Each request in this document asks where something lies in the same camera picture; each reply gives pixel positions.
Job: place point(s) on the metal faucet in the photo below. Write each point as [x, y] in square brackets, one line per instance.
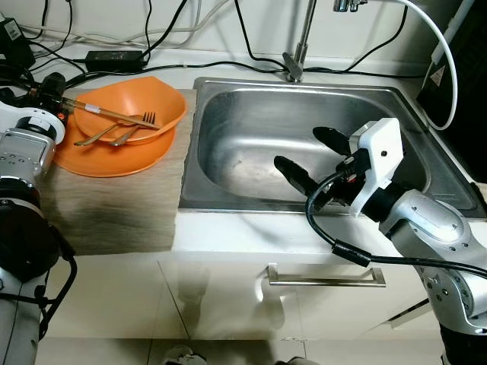
[303, 34]

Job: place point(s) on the dark robot left foot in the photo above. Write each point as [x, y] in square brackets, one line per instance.
[184, 356]

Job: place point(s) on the orange plastic plate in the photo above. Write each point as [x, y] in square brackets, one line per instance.
[106, 162]

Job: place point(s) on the dark robot right foot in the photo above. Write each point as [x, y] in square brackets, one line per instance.
[297, 360]

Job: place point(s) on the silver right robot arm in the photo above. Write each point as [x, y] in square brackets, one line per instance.
[434, 224]

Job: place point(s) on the gold metal fork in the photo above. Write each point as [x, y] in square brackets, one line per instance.
[125, 137]

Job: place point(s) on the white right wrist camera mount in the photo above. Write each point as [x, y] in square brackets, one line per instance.
[380, 148]

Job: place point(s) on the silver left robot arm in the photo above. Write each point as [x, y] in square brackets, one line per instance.
[23, 236]

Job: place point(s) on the black charger with white labels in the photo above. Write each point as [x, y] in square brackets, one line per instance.
[15, 42]

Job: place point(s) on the stainless steel sink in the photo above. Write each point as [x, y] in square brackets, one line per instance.
[243, 129]

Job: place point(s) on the black power adapter brick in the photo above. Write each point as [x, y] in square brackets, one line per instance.
[114, 59]

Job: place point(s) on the orange plastic bowl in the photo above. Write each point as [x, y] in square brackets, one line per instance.
[137, 95]

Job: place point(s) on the patterned brown chopstick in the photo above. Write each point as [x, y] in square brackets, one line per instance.
[125, 119]
[118, 114]

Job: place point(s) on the black appliance with warning sticker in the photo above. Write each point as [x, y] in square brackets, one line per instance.
[472, 76]

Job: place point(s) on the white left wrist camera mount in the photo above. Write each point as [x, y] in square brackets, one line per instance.
[30, 120]

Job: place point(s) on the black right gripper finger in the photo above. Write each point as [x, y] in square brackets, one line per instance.
[333, 139]
[298, 175]

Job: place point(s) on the dark robot foot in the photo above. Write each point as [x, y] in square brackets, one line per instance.
[297, 360]
[184, 356]

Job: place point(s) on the wood grain counter mat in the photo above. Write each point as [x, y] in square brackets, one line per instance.
[114, 220]

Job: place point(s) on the white kitchen cabinet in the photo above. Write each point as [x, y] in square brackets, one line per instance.
[152, 304]

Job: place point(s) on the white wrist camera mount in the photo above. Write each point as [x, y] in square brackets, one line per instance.
[30, 120]
[380, 148]

